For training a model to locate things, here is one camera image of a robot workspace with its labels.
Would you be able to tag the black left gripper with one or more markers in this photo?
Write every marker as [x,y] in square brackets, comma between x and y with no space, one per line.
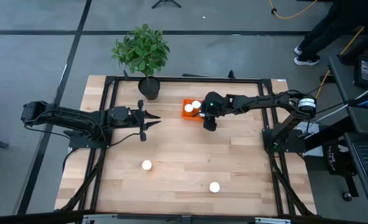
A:
[134,116]

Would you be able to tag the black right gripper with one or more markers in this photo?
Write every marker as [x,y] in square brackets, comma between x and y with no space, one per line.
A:
[213,105]

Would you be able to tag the amber pill bottle white cap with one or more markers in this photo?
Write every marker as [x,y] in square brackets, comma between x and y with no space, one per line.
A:
[188,108]
[146,165]
[196,104]
[201,114]
[214,187]

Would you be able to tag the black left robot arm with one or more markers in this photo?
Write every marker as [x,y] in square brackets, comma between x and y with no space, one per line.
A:
[78,118]

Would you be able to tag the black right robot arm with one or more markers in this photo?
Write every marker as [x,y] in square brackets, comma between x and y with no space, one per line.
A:
[264,101]

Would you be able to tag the orange plastic basket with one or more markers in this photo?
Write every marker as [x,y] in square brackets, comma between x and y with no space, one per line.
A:
[185,116]

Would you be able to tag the green plant in black pot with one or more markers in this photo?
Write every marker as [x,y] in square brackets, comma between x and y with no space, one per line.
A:
[142,49]

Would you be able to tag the white box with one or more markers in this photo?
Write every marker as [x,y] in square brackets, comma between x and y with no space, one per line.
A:
[315,151]

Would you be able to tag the black tripod stand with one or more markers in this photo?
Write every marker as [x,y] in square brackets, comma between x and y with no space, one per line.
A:
[167,2]

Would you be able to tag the person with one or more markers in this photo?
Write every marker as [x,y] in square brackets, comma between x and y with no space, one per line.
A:
[320,34]

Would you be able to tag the grey side desk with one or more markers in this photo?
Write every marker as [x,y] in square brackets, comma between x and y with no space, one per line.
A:
[342,81]

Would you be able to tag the black bag with white print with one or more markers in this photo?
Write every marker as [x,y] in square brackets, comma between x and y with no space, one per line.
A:
[334,161]

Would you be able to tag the black overhead crossbar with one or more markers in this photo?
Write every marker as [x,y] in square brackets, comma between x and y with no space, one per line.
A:
[31,217]

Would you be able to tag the black power brick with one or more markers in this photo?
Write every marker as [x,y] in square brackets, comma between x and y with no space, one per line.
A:
[366,71]

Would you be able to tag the black rolling laptop stand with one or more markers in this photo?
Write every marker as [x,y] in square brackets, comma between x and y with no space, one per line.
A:
[367,193]

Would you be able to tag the black metal table frame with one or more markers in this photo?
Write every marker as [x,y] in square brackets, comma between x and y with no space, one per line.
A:
[202,79]

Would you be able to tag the black flat bracket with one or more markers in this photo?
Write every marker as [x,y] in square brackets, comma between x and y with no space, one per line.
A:
[193,75]

